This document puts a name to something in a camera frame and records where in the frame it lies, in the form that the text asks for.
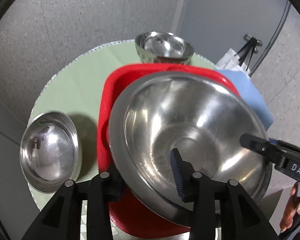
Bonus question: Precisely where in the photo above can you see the red square plastic tray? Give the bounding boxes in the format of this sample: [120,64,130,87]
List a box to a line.
[96,63,239,239]

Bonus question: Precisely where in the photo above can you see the blue plastic plate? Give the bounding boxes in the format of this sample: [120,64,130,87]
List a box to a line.
[217,69,274,131]

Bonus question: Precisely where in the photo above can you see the shallow steel bowl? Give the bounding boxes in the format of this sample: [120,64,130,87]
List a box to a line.
[19,111,82,193]

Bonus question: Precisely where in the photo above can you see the large steel mixing bowl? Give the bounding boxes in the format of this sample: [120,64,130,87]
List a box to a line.
[108,72,272,226]

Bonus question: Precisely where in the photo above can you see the person's right hand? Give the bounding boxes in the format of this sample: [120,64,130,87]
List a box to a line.
[280,183,300,232]

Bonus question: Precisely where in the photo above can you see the white tote bag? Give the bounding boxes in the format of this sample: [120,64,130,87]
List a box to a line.
[216,48,250,74]

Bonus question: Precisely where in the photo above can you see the small deep steel bowl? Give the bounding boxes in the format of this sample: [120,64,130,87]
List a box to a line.
[135,31,194,64]

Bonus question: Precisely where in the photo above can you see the grey wall conduit pipe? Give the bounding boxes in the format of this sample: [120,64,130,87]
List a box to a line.
[249,1,291,77]

